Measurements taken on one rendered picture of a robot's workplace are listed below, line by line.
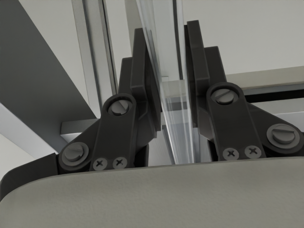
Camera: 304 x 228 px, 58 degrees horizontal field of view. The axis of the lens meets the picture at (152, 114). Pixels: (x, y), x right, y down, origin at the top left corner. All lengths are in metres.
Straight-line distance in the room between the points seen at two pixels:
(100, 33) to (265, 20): 1.59
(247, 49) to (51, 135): 1.76
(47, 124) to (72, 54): 1.81
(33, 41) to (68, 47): 1.82
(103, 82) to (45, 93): 0.24
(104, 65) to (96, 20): 0.06
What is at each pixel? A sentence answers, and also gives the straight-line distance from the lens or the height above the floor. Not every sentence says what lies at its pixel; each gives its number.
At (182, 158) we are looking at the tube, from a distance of 0.19.
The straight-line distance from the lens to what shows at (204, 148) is 0.21.
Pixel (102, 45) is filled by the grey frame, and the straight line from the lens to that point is 0.41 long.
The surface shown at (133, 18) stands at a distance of 0.55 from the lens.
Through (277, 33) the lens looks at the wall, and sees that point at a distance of 1.94.
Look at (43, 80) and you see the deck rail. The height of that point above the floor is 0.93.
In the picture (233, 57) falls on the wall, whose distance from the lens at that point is 1.88.
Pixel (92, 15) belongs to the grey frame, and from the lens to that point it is 0.42.
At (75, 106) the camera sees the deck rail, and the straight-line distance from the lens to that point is 0.22.
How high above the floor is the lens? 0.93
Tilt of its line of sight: 11 degrees up
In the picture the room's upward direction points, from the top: 173 degrees clockwise
